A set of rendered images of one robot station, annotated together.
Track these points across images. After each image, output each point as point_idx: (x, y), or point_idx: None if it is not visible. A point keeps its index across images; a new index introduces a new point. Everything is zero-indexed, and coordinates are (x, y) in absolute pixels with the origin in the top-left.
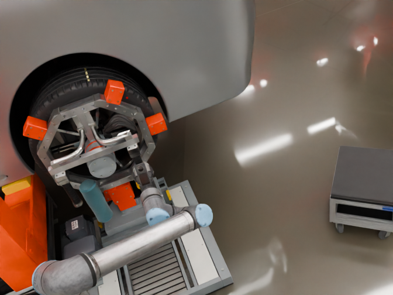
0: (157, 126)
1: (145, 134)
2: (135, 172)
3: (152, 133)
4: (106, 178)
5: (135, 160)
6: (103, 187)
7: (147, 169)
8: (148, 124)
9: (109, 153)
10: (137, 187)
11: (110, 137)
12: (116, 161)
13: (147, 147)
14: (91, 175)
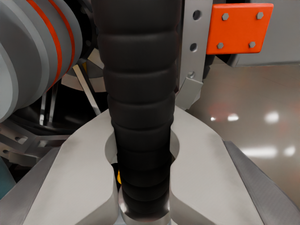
0: (239, 24)
1: (192, 42)
2: (68, 174)
3: (213, 44)
4: (57, 139)
5: (114, 37)
6: (37, 156)
7: (212, 190)
8: (217, 4)
9: (3, 8)
10: (117, 179)
11: (93, 40)
12: (94, 110)
13: (179, 89)
14: (31, 121)
